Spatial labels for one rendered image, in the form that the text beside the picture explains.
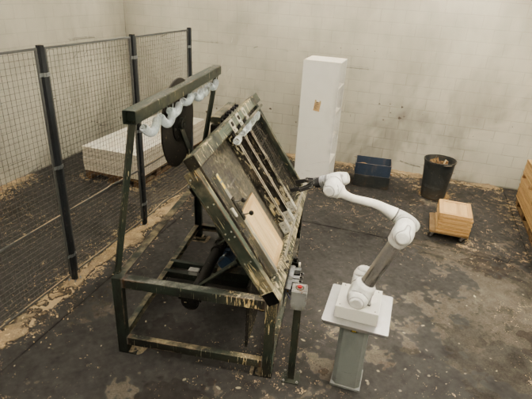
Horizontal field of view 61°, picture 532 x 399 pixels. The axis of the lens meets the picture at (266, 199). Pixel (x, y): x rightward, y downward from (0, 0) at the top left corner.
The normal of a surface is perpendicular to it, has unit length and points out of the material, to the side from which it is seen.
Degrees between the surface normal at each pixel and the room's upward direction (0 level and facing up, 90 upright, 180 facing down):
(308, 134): 90
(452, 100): 90
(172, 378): 0
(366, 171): 90
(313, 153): 90
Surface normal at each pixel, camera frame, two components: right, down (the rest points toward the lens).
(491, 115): -0.32, 0.39
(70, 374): 0.05, -0.91
